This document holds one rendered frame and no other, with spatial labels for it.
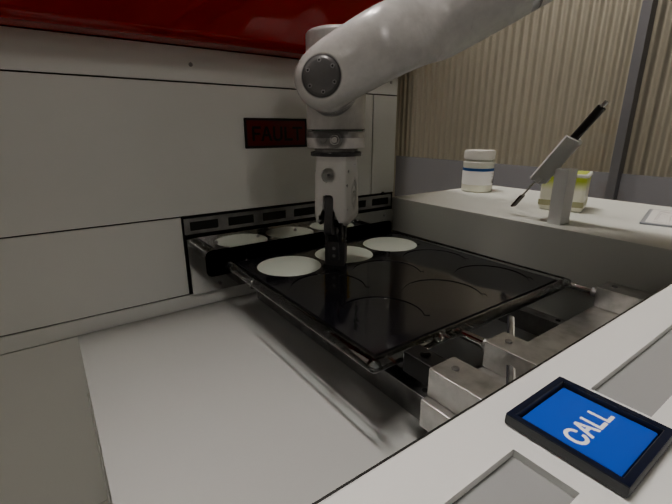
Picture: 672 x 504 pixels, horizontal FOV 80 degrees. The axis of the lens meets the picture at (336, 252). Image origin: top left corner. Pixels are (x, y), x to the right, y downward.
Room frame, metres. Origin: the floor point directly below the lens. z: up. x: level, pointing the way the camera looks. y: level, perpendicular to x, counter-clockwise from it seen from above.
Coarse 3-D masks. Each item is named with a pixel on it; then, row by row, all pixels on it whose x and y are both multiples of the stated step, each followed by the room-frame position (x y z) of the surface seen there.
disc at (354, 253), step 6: (348, 246) 0.71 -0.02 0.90; (354, 246) 0.71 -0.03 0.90; (318, 252) 0.67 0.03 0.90; (324, 252) 0.67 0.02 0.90; (348, 252) 0.67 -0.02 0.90; (354, 252) 0.67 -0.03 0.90; (360, 252) 0.67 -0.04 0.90; (366, 252) 0.67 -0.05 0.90; (324, 258) 0.64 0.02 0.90; (348, 258) 0.64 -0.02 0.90; (354, 258) 0.64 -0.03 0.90; (360, 258) 0.64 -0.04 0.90; (366, 258) 0.64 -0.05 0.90
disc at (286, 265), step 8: (288, 256) 0.65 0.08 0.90; (296, 256) 0.65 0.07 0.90; (264, 264) 0.61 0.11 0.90; (272, 264) 0.61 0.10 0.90; (280, 264) 0.61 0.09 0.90; (288, 264) 0.61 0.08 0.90; (296, 264) 0.61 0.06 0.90; (304, 264) 0.61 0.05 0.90; (312, 264) 0.61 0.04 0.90; (320, 264) 0.61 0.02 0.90; (264, 272) 0.57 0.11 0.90; (272, 272) 0.57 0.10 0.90; (280, 272) 0.57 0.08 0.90; (288, 272) 0.57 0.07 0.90; (296, 272) 0.57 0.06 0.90; (304, 272) 0.57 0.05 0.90
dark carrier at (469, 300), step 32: (384, 256) 0.65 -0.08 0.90; (416, 256) 0.65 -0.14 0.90; (448, 256) 0.65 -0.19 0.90; (288, 288) 0.51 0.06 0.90; (320, 288) 0.51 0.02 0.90; (352, 288) 0.51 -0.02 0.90; (384, 288) 0.51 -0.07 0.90; (416, 288) 0.51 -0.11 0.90; (448, 288) 0.51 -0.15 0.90; (480, 288) 0.51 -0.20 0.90; (512, 288) 0.51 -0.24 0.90; (320, 320) 0.41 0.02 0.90; (352, 320) 0.41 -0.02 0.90; (384, 320) 0.41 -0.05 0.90; (416, 320) 0.41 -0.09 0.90; (448, 320) 0.41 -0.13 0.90; (384, 352) 0.35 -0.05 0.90
